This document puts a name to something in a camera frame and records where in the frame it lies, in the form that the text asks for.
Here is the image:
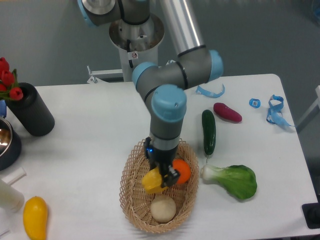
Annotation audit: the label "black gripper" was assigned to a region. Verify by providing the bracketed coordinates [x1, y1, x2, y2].
[143, 137, 181, 188]

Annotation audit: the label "yellow bell pepper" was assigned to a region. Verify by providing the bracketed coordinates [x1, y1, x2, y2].
[141, 167, 168, 194]

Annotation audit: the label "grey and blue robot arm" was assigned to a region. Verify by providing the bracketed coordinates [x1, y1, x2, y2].
[78, 0, 224, 188]

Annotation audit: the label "woven wicker basket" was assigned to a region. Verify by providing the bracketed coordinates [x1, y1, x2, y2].
[119, 139, 199, 234]

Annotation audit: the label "orange fruit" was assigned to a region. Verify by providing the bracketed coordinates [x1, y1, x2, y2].
[172, 159, 191, 184]

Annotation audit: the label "beige round bun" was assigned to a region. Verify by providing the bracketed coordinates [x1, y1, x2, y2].
[150, 194, 177, 223]

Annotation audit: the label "dark green cucumber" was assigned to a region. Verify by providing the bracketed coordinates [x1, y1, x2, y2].
[201, 109, 217, 156]

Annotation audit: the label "green bok choy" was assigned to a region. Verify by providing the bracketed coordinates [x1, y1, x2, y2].
[200, 164, 258, 200]

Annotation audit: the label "magenta sweet potato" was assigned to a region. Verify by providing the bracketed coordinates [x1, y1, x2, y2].
[213, 102, 243, 123]

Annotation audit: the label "curved blue tape strip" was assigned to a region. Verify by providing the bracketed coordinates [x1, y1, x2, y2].
[195, 84, 225, 99]

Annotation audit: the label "small blue tape roll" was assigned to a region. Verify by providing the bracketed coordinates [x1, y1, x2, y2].
[248, 98, 261, 109]

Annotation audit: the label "yellow mango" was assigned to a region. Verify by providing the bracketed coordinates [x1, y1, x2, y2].
[23, 196, 48, 240]

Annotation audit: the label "black cylindrical vase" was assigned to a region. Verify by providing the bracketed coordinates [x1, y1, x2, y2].
[5, 82, 55, 137]

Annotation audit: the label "white plastic bottle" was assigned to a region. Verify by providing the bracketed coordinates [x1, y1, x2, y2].
[0, 180, 25, 213]

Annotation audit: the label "dark metal bowl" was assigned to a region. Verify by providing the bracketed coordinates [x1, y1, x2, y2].
[0, 117, 22, 171]

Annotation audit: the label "black device at table edge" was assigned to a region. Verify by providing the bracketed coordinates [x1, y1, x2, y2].
[302, 202, 320, 229]

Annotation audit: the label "red tulip bouquet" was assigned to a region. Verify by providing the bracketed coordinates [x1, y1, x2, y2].
[0, 57, 24, 101]

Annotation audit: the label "blue ribbon strap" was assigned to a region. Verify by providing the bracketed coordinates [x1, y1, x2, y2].
[265, 94, 296, 129]

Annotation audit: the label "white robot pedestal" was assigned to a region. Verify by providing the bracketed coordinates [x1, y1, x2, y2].
[87, 13, 165, 84]

